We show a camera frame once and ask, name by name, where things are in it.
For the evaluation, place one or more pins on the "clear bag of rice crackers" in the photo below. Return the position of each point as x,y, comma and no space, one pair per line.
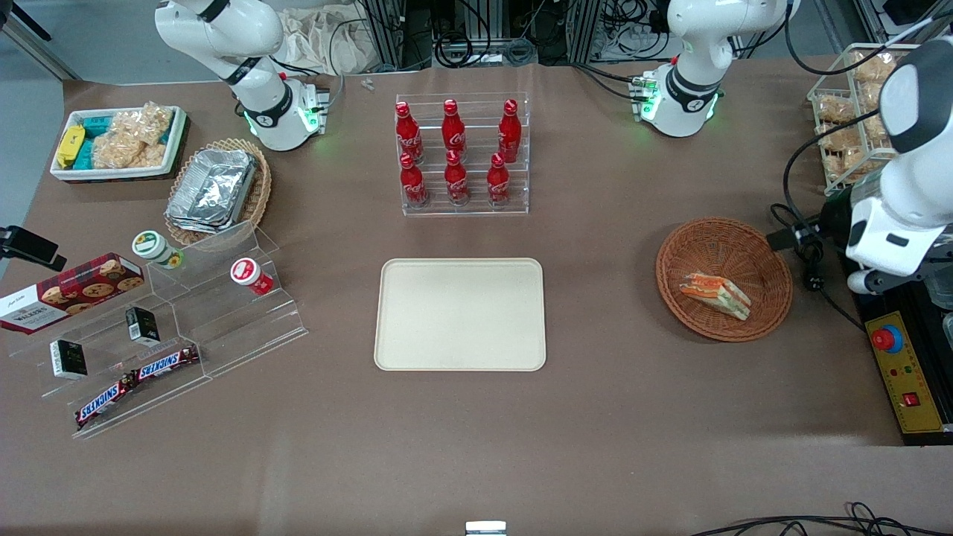
145,123
123,152

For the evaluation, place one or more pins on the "stack of foil trays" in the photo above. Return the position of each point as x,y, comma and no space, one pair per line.
212,190

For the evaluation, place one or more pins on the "clear acrylic stepped stand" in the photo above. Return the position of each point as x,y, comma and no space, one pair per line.
223,305

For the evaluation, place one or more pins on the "beige plastic tray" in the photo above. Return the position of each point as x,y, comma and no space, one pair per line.
460,314

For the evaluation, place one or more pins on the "aluminium frame post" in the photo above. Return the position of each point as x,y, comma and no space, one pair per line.
386,33
584,30

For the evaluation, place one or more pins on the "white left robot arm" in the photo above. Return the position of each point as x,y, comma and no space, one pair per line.
692,89

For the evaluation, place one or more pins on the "red tartan cookie box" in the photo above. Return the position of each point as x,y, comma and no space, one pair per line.
67,292

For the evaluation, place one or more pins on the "yellow emergency stop panel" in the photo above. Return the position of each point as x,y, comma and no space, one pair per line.
908,380

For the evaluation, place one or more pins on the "red lid yogurt cup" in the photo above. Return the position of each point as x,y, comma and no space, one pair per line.
249,275

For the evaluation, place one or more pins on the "white rectangular bin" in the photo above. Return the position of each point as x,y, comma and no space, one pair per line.
177,138

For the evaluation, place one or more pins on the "yellow snack pack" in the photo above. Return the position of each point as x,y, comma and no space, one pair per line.
71,145

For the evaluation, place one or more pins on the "snickers chocolate bar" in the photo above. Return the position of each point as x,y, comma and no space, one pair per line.
104,400
167,362

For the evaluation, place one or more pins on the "red cola bottle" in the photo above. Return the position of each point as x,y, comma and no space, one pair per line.
409,135
498,182
413,184
456,182
453,130
509,134

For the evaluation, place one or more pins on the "black clamp mount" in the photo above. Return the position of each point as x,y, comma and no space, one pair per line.
30,248

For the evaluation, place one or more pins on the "oval light wicker basket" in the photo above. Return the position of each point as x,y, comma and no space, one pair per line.
258,193

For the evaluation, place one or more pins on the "triangle sandwich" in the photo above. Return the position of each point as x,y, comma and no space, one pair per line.
716,294

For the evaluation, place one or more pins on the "green lid yogurt cup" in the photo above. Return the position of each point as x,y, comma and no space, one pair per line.
155,248

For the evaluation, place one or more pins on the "round brown wicker basket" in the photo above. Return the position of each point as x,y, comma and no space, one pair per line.
715,253

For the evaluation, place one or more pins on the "black appliance housing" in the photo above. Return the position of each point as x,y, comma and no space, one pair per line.
934,439

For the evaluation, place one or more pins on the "beige crumpled cloth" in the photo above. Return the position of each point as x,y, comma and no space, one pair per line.
320,41

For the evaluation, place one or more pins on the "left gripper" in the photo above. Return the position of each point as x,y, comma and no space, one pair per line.
835,217

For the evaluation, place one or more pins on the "teal snack pack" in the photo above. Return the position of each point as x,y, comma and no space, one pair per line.
83,155
97,123

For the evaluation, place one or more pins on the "bagged pastry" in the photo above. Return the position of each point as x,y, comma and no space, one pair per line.
875,126
849,165
835,109
872,95
840,137
872,67

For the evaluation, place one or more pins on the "small black carton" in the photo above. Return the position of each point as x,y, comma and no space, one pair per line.
68,358
141,324

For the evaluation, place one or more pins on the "clear acrylic bottle rack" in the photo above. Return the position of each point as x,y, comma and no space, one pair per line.
461,210

